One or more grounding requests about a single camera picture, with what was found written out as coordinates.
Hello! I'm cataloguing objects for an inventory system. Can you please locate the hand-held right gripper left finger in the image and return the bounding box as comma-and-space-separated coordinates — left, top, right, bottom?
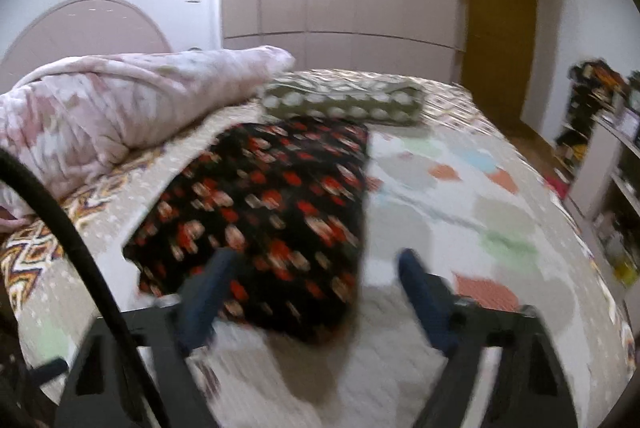
52, 248, 241, 428

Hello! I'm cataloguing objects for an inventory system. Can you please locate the patchwork bedspread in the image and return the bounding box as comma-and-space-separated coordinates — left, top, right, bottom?
0, 68, 640, 428

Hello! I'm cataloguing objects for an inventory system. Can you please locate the wooden door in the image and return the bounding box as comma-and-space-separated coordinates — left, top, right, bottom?
460, 0, 538, 134

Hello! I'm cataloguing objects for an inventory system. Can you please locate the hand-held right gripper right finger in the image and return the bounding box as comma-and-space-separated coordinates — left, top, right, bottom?
397, 248, 581, 428

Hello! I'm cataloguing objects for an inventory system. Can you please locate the white shelf unit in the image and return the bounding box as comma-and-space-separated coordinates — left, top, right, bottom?
552, 58, 640, 309

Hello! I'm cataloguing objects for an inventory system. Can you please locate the cluttered shoe rack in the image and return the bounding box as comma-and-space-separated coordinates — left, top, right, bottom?
555, 58, 631, 159

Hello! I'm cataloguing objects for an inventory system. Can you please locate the arched pink headboard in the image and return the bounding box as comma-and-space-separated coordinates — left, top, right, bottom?
0, 0, 173, 79

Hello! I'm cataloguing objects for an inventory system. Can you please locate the black cable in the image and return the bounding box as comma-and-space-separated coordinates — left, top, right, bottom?
0, 148, 153, 428

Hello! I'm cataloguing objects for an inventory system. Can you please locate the pink quilted comforter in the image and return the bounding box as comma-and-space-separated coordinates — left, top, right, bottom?
0, 46, 296, 221

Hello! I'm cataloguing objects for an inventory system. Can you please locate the olive patterned bolster pillow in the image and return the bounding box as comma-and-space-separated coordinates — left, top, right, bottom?
260, 76, 426, 126

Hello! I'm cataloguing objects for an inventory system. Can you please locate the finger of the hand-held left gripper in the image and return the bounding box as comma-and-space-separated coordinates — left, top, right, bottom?
20, 357, 69, 384

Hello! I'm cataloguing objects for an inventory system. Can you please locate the black floral robe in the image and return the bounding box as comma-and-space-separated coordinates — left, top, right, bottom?
122, 117, 371, 346

